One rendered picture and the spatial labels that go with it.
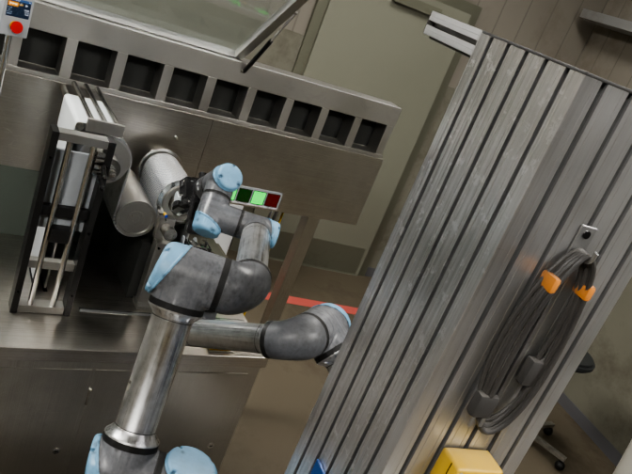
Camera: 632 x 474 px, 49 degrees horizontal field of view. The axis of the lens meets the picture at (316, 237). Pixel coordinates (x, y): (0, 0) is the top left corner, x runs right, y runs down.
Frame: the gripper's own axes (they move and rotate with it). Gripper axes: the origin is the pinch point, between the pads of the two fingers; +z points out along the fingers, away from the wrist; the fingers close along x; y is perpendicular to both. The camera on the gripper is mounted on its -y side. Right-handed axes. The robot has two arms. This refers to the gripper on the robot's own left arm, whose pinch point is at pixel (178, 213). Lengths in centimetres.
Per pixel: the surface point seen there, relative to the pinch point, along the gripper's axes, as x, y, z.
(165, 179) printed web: 3.2, 11.1, 4.0
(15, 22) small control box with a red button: 53, 35, -23
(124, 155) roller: 18.7, 13.0, -4.5
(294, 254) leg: -79, 7, 62
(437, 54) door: -234, 178, 128
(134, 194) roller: 11.5, 5.6, 6.5
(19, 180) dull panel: 39, 13, 37
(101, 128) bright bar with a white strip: 27.9, 16.7, -12.0
